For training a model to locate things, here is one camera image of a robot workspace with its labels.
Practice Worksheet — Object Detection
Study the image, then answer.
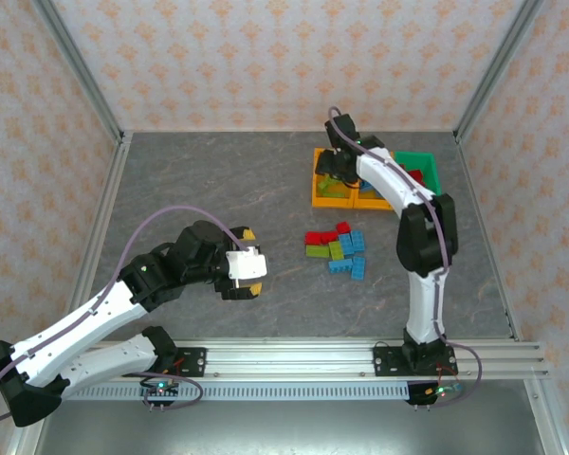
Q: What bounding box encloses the small controller circuit board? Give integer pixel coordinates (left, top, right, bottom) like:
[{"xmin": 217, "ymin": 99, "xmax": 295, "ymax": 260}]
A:
[
  {"xmin": 405, "ymin": 381, "xmax": 466, "ymax": 408},
  {"xmin": 139, "ymin": 378, "xmax": 181, "ymax": 409}
]

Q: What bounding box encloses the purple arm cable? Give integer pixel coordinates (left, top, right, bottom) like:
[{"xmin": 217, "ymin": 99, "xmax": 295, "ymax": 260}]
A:
[
  {"xmin": 326, "ymin": 106, "xmax": 484, "ymax": 410},
  {"xmin": 0, "ymin": 206, "xmax": 248, "ymax": 424}
]

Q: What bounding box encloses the aluminum lower frame post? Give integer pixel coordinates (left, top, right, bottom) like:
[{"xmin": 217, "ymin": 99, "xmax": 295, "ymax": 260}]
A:
[
  {"xmin": 523, "ymin": 378, "xmax": 569, "ymax": 455},
  {"xmin": 4, "ymin": 421, "xmax": 44, "ymax": 455}
]

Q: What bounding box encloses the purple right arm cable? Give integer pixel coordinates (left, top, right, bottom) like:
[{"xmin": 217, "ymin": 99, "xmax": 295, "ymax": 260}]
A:
[{"xmin": 326, "ymin": 106, "xmax": 484, "ymax": 410}]

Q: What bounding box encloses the grey slotted cable duct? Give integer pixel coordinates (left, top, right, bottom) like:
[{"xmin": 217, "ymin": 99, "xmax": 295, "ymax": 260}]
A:
[{"xmin": 64, "ymin": 382, "xmax": 412, "ymax": 402}]

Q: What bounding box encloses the aluminum upright frame post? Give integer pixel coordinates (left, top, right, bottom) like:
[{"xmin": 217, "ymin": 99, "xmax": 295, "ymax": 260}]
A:
[
  {"xmin": 30, "ymin": 0, "xmax": 127, "ymax": 143},
  {"xmin": 453, "ymin": 0, "xmax": 550, "ymax": 143}
]

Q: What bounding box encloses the aluminum extrusion rail beam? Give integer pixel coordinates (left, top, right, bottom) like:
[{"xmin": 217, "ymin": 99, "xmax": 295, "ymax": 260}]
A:
[{"xmin": 65, "ymin": 337, "xmax": 550, "ymax": 380}]

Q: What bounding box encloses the green plastic bin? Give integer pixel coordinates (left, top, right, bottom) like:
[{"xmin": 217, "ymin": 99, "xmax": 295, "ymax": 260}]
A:
[{"xmin": 393, "ymin": 151, "xmax": 443, "ymax": 196}]

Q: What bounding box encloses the orange plastic bin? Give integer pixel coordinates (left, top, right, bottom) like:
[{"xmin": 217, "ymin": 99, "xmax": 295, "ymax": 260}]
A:
[
  {"xmin": 311, "ymin": 147, "xmax": 357, "ymax": 209},
  {"xmin": 353, "ymin": 149, "xmax": 395, "ymax": 211}
]

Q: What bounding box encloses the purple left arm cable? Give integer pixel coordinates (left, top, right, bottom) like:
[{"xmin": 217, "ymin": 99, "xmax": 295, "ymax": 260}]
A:
[{"xmin": 0, "ymin": 206, "xmax": 248, "ymax": 424}]

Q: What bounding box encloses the aluminum table side rail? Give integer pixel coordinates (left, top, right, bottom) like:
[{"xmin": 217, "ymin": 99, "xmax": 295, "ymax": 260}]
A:
[
  {"xmin": 453, "ymin": 132, "xmax": 523, "ymax": 342},
  {"xmin": 56, "ymin": 132, "xmax": 134, "ymax": 343}
]

